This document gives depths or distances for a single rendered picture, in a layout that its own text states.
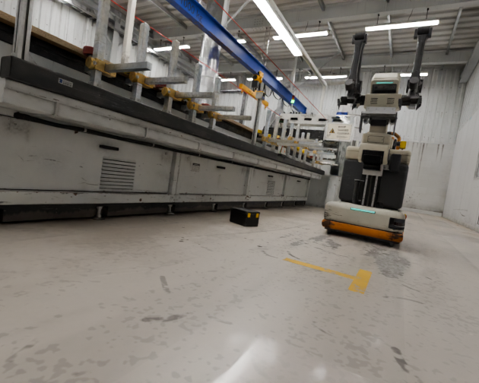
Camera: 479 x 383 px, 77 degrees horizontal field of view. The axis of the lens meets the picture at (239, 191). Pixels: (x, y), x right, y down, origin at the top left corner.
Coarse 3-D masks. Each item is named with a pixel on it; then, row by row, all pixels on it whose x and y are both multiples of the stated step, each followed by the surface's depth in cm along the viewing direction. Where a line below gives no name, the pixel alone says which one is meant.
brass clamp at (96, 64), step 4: (88, 60) 138; (92, 60) 137; (96, 60) 139; (100, 60) 141; (88, 64) 138; (92, 64) 138; (96, 64) 139; (100, 64) 141; (104, 64) 143; (88, 68) 141; (92, 68) 140; (96, 68) 140; (100, 68) 142; (104, 68) 143; (104, 72) 144; (108, 72) 145; (108, 76) 149; (112, 76) 148
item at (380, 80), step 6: (378, 78) 242; (384, 78) 240; (390, 78) 237; (396, 78) 234; (372, 84) 244; (378, 84) 242; (384, 84) 240; (390, 84) 238; (396, 84) 236; (372, 90) 248; (378, 90) 245; (384, 90) 243; (390, 90) 241; (396, 90) 239
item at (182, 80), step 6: (126, 78) 172; (150, 78) 163; (156, 78) 161; (162, 78) 159; (168, 78) 157; (174, 78) 155; (180, 78) 153; (186, 78) 153; (132, 84) 173; (150, 84) 167
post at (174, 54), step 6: (174, 42) 183; (174, 48) 183; (174, 54) 183; (174, 60) 183; (174, 66) 184; (168, 72) 185; (174, 72) 185; (168, 84) 184; (174, 84) 186; (168, 102) 184; (168, 108) 185
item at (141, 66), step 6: (84, 66) 150; (108, 66) 142; (114, 66) 140; (120, 66) 138; (126, 66) 136; (132, 66) 134; (138, 66) 133; (144, 66) 131; (150, 66) 132; (114, 72) 144
